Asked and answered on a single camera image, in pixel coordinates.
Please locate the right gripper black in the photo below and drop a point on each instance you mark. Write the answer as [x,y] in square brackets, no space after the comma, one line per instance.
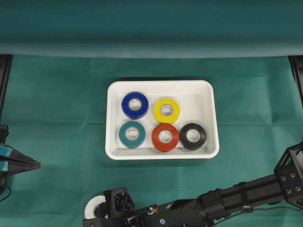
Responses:
[179,213]

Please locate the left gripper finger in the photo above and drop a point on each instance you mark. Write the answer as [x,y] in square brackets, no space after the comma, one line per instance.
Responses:
[9,153]
[9,170]

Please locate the white tape roll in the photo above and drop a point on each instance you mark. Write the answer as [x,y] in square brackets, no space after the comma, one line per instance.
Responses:
[96,207]

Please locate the green tape roll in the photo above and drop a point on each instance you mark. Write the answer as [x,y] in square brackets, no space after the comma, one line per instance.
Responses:
[132,134]

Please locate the red tape roll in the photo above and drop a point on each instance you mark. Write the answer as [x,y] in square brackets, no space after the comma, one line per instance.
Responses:
[161,146]

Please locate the blue tape roll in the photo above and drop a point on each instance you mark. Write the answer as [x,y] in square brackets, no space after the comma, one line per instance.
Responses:
[135,114]

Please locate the black tape roll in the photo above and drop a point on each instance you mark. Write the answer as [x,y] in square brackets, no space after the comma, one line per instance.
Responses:
[192,136]

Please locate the yellow tape roll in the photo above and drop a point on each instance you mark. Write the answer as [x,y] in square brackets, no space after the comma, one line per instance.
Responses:
[166,110]

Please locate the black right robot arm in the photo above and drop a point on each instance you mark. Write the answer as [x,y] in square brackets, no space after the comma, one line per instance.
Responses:
[286,184]

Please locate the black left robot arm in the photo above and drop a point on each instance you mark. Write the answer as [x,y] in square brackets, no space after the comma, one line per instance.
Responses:
[12,162]

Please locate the white plastic tray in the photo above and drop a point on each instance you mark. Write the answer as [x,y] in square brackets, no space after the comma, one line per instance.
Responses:
[196,101]

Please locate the green table cloth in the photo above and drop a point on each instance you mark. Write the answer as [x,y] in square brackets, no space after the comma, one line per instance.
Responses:
[66,53]

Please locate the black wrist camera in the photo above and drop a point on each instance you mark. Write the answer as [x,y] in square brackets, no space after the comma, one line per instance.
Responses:
[101,222]

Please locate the black aluminium frame rail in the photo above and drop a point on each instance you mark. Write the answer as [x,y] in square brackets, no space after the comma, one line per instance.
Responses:
[5,65]

